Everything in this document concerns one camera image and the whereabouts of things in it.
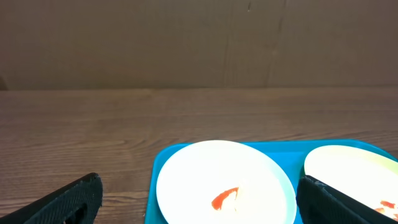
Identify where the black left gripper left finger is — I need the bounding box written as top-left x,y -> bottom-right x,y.
1,172 -> 103,224

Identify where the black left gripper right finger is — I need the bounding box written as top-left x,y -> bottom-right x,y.
296,175 -> 397,224

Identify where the white plate with ketchup streak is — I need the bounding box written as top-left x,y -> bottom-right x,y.
156,140 -> 297,224

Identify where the teal plastic tray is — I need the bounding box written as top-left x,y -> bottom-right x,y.
144,139 -> 397,224

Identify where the green rimmed plate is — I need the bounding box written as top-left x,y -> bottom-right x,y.
304,145 -> 397,221

